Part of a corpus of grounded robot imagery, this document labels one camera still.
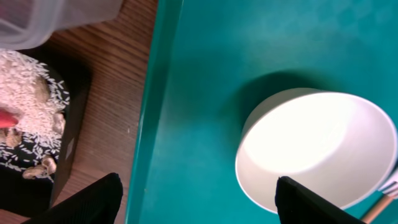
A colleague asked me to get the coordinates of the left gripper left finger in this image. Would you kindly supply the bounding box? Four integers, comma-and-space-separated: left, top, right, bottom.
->
23, 172, 123, 224

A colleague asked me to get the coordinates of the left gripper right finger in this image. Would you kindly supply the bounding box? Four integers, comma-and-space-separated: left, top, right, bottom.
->
275, 176, 364, 224

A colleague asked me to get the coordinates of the white paper bowl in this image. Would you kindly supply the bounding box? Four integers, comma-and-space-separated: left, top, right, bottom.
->
235, 88, 397, 213

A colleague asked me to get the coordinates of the wooden chopstick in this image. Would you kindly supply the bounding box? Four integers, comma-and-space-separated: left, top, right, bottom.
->
361, 195, 395, 223

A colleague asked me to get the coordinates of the orange carrot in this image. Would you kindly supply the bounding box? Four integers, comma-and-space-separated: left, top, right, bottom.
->
0, 110, 19, 128

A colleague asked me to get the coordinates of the black food waste tray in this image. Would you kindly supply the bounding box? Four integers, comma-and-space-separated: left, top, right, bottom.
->
1, 47, 91, 218

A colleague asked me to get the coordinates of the white plastic fork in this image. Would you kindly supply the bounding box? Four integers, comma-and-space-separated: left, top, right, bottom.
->
378, 169, 398, 199

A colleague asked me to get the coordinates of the pile of white rice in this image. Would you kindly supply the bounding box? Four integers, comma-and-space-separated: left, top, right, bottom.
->
1, 49, 70, 181

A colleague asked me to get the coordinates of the teal plastic tray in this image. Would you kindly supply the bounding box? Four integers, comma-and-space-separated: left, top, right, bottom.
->
125, 0, 397, 223

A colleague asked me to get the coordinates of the clear plastic bin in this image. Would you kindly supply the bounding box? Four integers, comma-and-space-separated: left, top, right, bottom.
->
1, 0, 123, 50

